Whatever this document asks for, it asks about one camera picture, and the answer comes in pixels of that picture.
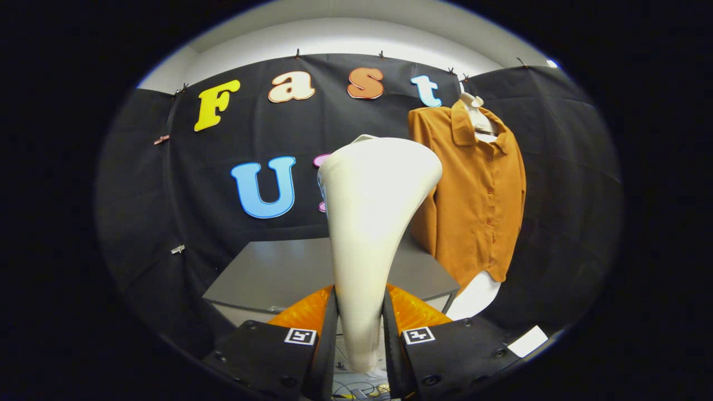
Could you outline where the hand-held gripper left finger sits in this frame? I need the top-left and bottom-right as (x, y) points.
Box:
(202, 285), (339, 401)

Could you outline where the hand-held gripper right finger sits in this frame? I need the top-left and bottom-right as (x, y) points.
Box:
(382, 284), (524, 401)

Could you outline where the white garment steamer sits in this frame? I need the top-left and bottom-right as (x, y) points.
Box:
(317, 134), (443, 375)

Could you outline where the orange button shirt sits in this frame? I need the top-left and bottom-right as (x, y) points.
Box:
(408, 99), (527, 290)

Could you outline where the white clothes hanger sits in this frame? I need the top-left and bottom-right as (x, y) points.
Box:
(460, 92), (499, 140)

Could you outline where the grey cabinet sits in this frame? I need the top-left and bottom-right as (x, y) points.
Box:
(202, 237), (461, 329)

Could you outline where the white rounded panel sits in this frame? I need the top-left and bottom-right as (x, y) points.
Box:
(446, 271), (502, 321)

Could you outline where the black backdrop cloth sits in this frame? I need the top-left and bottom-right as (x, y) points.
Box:
(96, 53), (623, 357)

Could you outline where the tangle of cables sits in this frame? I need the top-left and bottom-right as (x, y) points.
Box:
(333, 379), (390, 399)

